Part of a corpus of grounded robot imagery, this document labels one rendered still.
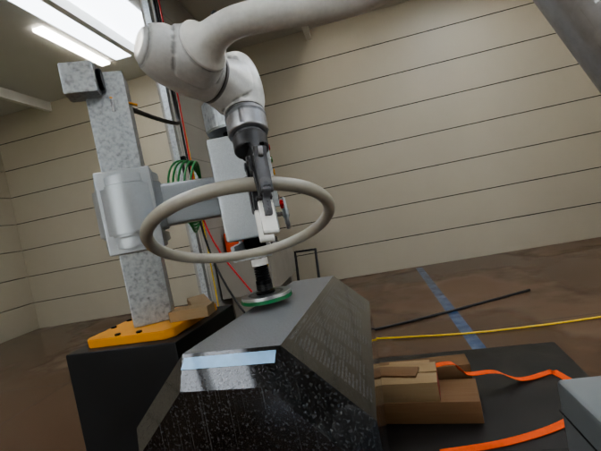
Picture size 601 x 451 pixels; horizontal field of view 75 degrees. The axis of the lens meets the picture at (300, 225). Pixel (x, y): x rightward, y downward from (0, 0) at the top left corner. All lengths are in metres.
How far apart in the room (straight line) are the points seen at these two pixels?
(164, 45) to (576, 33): 0.61
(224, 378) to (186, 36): 0.88
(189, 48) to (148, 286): 1.51
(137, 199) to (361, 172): 4.70
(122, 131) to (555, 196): 5.99
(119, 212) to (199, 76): 1.33
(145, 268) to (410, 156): 4.95
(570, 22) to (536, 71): 6.50
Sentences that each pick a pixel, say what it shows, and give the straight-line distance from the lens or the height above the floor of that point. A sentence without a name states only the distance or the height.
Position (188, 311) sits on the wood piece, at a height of 0.82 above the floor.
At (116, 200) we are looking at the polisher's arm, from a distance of 2.06.
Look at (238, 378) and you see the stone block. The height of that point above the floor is 0.76.
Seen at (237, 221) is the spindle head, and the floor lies 1.20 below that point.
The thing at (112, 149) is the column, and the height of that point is 1.67.
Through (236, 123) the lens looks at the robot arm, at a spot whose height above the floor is 1.39.
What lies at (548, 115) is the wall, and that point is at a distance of 6.92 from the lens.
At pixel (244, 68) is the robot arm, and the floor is 1.51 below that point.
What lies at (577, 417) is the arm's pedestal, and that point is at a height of 0.77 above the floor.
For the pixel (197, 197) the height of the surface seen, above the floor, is 1.25.
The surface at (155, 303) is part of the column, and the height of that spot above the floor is 0.88.
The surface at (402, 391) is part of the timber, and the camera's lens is 2.23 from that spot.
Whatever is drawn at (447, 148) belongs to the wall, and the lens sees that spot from 6.46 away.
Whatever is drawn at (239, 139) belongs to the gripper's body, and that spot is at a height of 1.36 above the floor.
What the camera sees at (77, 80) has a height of 1.98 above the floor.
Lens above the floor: 1.18
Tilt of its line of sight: 2 degrees down
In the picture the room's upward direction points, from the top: 11 degrees counter-clockwise
